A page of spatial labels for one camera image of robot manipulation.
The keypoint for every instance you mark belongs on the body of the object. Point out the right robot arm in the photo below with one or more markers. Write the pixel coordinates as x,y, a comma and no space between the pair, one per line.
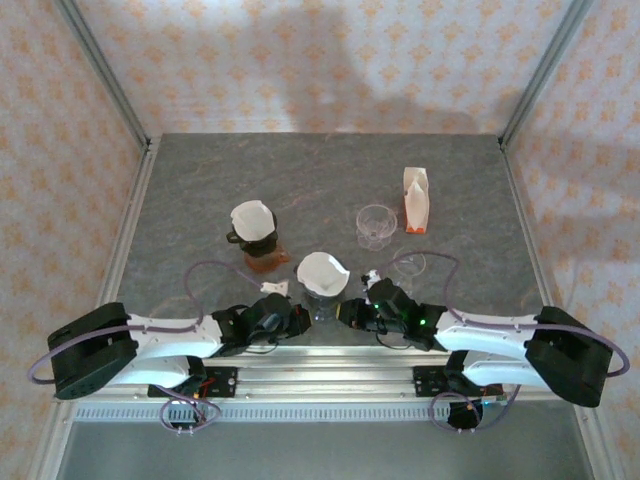
490,335

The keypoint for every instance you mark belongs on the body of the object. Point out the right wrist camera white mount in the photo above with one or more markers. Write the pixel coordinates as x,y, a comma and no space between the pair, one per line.
371,278

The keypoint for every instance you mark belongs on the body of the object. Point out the small green circuit board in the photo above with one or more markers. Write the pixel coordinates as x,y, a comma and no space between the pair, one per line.
495,400

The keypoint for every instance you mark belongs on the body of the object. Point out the orange plastic server jug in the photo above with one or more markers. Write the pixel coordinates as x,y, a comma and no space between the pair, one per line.
262,262

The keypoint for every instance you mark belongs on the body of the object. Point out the aluminium table side rail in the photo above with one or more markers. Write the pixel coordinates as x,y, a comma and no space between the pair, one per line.
136,200
514,175

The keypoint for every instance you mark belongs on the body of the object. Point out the clear plastic dripper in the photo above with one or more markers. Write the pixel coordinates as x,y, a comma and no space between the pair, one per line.
376,225

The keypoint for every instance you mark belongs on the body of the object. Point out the white paper coffee filter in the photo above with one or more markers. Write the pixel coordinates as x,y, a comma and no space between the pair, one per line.
252,220
322,272

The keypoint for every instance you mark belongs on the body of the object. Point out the aluminium frame post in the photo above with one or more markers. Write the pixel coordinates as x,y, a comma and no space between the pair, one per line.
543,75
107,75

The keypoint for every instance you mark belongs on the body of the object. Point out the white orange filter pack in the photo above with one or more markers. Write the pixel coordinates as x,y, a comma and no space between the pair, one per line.
417,205

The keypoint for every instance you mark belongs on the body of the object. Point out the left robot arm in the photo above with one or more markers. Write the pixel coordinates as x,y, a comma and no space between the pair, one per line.
170,335

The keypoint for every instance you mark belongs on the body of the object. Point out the dark green plastic dripper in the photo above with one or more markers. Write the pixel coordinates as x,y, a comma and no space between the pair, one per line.
260,245

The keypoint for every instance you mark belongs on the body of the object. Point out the smoky grey server jug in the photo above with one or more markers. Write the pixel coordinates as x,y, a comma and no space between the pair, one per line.
322,312

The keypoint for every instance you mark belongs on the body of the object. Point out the aluminium frame bar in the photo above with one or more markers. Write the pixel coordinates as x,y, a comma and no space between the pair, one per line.
50,445
595,445

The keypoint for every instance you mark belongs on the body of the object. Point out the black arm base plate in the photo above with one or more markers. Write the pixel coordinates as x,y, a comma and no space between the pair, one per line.
425,382
225,382

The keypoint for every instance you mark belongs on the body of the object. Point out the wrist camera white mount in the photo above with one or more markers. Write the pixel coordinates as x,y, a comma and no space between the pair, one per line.
371,278
274,287

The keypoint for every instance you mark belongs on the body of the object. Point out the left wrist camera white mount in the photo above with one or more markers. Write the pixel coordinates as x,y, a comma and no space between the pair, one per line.
274,287

